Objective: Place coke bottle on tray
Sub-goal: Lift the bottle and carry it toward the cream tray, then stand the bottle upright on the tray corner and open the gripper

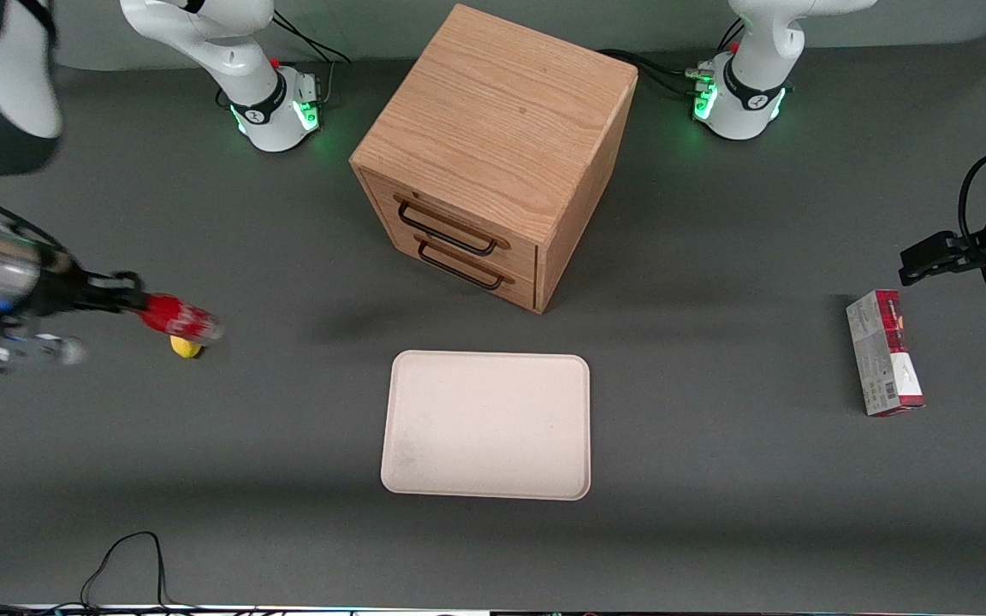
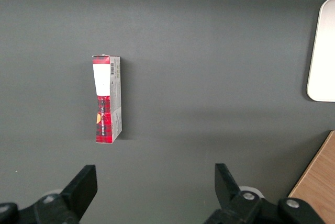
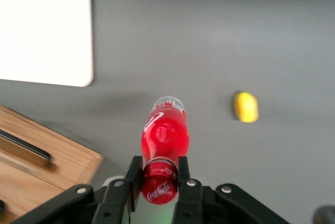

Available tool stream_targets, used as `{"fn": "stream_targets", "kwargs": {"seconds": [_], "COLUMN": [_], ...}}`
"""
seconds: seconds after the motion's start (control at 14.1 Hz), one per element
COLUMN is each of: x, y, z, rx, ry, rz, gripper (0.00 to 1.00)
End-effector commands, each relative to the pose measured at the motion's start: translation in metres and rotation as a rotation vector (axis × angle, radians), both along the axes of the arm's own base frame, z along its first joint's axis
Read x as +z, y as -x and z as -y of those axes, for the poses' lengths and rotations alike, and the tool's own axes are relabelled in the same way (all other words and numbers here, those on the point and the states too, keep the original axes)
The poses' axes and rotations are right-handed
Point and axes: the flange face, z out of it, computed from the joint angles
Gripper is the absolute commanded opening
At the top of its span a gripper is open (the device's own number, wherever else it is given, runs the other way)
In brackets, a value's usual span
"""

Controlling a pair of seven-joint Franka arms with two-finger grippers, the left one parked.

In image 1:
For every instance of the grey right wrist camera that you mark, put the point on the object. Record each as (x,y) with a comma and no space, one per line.
(18,349)

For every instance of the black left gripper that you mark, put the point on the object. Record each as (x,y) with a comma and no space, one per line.
(983,253)

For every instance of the red and white carton box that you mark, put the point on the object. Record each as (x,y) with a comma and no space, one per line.
(882,352)

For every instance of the yellow toy lemon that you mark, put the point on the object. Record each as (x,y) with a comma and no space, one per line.
(186,347)

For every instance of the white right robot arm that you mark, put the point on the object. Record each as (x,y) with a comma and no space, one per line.
(249,81)

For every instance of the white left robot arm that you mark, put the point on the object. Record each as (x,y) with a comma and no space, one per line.
(750,90)

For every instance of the red soda can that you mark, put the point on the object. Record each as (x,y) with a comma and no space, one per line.
(178,317)

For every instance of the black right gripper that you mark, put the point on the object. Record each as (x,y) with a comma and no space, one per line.
(65,291)

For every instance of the wooden two-drawer cabinet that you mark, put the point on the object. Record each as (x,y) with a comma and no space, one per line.
(493,128)

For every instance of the cream rectangular tray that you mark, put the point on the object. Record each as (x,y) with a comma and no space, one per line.
(484,423)

